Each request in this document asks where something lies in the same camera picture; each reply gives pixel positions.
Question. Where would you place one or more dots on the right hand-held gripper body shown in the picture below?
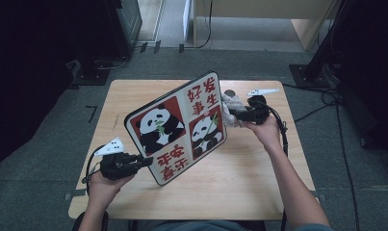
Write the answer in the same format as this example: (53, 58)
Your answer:
(259, 110)

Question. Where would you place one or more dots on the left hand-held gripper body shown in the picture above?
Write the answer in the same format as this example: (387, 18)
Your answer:
(117, 166)

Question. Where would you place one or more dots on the fluffy beige cloth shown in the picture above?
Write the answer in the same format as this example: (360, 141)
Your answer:
(231, 102)

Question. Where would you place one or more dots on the square panda picture board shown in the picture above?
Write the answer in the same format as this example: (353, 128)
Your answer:
(174, 107)

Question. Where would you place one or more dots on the person's right hand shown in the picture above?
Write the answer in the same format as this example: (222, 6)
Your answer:
(268, 134)

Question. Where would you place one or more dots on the person's left hand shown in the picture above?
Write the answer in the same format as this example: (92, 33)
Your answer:
(103, 191)

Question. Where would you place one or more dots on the grey floor tape mark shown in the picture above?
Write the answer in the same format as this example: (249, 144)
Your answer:
(74, 193)
(321, 196)

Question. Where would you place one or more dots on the black metal stand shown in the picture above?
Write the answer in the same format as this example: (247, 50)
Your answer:
(310, 75)
(92, 77)

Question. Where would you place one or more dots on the person's blue clothing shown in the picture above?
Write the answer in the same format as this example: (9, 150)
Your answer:
(198, 226)

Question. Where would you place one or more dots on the dark floor tape strip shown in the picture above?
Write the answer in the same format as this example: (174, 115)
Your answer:
(181, 48)
(143, 47)
(157, 46)

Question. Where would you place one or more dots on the light wooden desk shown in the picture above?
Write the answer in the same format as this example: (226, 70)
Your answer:
(262, 8)

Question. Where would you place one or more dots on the white panel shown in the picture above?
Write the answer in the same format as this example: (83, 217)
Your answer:
(186, 19)

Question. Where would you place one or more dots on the black curtain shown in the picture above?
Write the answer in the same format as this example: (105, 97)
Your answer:
(21, 80)
(374, 48)

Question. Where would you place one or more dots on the black cabinet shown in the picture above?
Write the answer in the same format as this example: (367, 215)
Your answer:
(130, 19)

